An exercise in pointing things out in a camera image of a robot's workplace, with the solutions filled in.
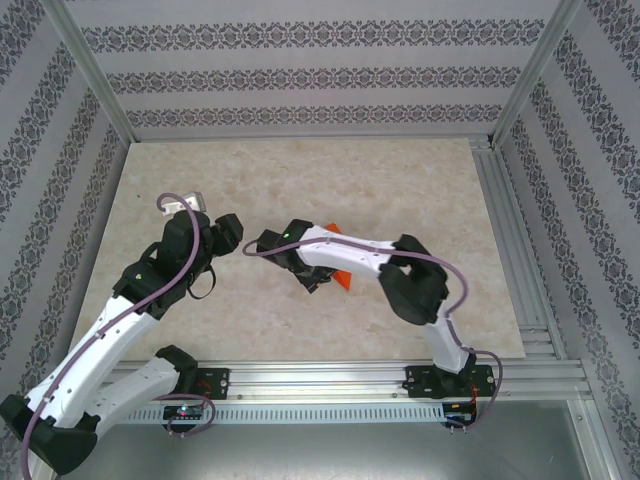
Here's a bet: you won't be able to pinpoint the slotted grey cable duct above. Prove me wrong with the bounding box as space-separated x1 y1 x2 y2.
124 402 446 425

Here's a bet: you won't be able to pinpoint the long aluminium mounting rail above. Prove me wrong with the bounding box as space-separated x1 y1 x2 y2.
47 360 586 401

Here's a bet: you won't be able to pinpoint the orange square paper sheet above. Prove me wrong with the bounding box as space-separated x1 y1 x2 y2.
322 223 355 293

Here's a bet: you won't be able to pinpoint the aluminium side rails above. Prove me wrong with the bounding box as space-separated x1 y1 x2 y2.
468 137 571 362

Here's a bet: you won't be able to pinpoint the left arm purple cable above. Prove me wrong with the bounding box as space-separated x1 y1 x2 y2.
20 192 217 480

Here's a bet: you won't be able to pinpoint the small circuit board green light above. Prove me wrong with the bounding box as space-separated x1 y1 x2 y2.
163 403 205 421

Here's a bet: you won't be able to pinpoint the aluminium frame post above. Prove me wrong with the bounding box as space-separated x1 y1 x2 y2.
40 0 137 145
488 0 585 149
567 398 625 480

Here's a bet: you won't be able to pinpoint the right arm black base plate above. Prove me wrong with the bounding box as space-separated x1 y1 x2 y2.
405 364 497 400

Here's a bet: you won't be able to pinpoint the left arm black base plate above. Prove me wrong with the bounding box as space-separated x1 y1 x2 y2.
189 367 231 401

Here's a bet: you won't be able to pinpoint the left gripper thin black wire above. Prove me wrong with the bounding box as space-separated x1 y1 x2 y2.
187 262 219 302

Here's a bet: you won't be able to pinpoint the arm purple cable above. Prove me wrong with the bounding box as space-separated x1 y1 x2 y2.
20 192 217 480
241 234 503 437

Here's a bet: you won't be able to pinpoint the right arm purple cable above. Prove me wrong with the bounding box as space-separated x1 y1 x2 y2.
241 234 503 437

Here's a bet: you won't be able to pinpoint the grey metal sheet panel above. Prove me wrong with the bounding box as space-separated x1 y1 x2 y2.
59 422 612 480

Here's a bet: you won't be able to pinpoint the small circuit board blue light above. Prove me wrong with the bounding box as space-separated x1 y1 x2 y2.
443 402 479 426

